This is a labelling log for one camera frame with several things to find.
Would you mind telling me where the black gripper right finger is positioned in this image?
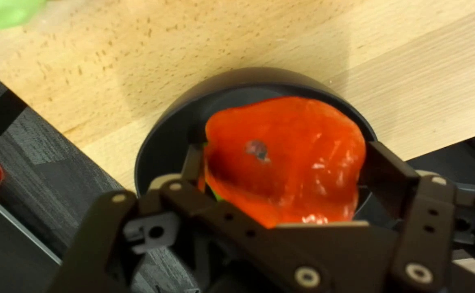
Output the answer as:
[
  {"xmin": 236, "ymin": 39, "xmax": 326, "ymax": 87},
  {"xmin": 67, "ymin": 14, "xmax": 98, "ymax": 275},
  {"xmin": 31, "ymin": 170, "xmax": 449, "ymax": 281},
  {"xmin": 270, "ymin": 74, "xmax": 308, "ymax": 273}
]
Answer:
[{"xmin": 363, "ymin": 140, "xmax": 475, "ymax": 293}]

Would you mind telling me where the orange toy bell pepper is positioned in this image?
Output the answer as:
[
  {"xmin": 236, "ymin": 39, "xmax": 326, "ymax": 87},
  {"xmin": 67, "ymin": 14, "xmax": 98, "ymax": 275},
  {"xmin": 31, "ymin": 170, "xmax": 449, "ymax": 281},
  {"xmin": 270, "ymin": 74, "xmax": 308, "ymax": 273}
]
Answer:
[{"xmin": 202, "ymin": 96, "xmax": 368, "ymax": 229}]

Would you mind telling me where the light green dimpled ball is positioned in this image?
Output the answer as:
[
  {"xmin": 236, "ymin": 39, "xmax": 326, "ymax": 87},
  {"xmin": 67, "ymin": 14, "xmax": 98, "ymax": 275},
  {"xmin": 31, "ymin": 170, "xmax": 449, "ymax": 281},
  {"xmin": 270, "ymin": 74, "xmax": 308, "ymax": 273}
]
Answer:
[{"xmin": 0, "ymin": 0, "xmax": 49, "ymax": 30}]

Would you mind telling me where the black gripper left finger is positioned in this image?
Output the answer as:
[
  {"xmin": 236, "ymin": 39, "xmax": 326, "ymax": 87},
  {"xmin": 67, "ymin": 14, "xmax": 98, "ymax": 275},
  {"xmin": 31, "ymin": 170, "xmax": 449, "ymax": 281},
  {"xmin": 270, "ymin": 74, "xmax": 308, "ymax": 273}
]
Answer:
[{"xmin": 47, "ymin": 144, "xmax": 326, "ymax": 293}]

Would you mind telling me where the black bowl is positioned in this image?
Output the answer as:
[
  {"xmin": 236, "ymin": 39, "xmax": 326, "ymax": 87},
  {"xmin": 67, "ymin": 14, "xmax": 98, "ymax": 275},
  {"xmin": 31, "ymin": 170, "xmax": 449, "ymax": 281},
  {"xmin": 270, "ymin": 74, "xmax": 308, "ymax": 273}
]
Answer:
[{"xmin": 134, "ymin": 65, "xmax": 381, "ymax": 218}]

